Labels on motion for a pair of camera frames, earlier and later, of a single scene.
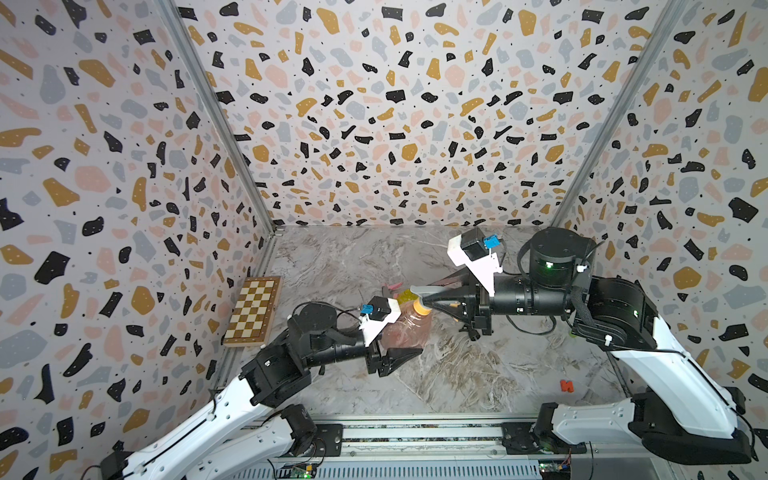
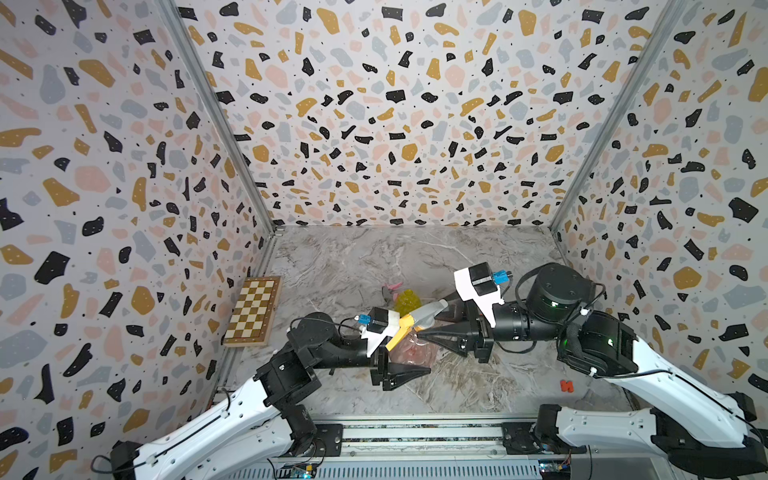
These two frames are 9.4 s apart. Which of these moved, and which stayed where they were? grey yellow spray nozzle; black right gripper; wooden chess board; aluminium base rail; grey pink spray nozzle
Moved: grey yellow spray nozzle; black right gripper
Stayed: wooden chess board; aluminium base rail; grey pink spray nozzle
